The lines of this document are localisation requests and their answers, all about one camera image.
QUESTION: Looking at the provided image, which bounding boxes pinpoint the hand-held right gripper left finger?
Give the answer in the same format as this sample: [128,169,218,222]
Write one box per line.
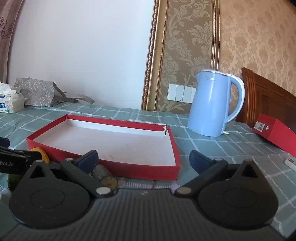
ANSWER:
[22,150,118,199]

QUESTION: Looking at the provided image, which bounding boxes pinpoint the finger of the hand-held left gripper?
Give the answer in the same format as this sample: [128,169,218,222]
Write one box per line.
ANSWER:
[23,150,42,165]

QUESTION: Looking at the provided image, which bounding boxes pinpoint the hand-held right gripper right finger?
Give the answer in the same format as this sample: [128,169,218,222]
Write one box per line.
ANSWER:
[174,150,277,198]

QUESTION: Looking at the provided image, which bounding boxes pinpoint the yellow pepper piece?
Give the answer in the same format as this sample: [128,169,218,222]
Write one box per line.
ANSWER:
[31,147,49,164]

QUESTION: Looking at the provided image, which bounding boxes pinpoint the eggplant piece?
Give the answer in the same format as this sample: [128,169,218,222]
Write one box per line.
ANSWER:
[91,165,111,183]

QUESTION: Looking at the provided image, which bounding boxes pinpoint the green tomato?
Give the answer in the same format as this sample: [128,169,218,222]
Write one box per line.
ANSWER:
[8,173,20,193]

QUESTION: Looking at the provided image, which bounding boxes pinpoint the small brown potato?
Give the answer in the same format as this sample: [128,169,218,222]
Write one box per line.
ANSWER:
[102,176,118,189]

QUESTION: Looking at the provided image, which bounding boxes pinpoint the red cardboard box tray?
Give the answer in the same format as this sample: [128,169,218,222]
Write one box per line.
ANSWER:
[26,114,180,181]

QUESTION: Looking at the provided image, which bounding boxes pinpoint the green checked tablecloth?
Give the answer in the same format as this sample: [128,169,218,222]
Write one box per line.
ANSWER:
[0,103,296,241]

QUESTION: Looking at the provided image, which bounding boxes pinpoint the light blue electric kettle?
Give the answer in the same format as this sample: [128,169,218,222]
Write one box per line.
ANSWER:
[187,69,245,137]

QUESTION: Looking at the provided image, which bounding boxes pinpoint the white tissue pack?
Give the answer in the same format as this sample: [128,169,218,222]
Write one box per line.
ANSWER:
[0,82,25,114]

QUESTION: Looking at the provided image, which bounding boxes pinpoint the grey patterned gift bag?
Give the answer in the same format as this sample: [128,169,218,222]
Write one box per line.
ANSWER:
[14,77,95,107]

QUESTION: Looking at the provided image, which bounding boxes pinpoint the flat red box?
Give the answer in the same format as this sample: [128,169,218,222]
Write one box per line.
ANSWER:
[252,113,296,158]

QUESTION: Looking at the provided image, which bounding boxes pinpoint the wooden chair back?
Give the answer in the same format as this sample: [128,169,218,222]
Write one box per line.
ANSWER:
[235,67,296,135]

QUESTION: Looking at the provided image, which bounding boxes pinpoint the white wall switch panel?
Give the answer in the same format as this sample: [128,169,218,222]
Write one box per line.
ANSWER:
[167,83,197,103]

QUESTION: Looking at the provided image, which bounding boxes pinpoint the gold wall frame moulding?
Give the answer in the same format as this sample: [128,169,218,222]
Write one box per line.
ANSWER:
[142,0,221,116]

